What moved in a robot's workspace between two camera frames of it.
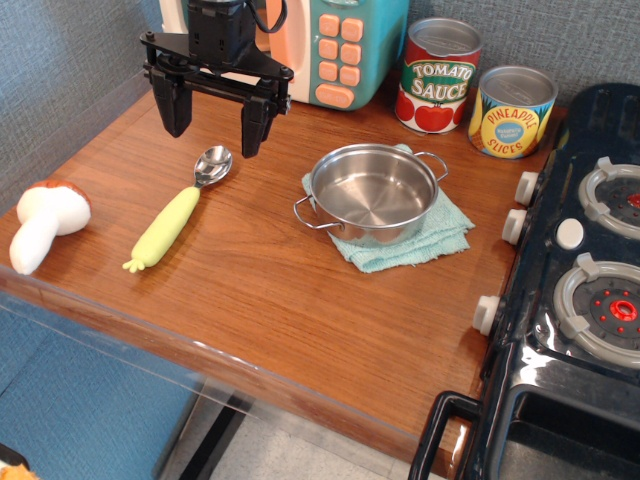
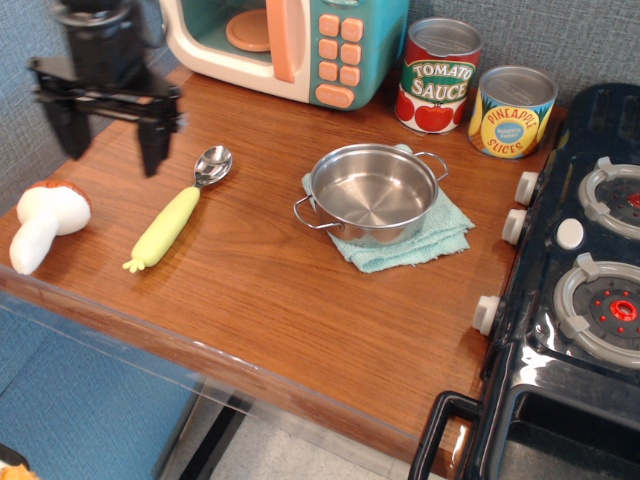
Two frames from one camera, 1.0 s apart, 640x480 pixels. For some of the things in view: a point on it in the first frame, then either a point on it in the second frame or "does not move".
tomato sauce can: [439, 67] does not move
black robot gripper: [218, 56] to [106, 70]
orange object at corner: [17, 472] does not move
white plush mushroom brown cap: [46, 209] does not move
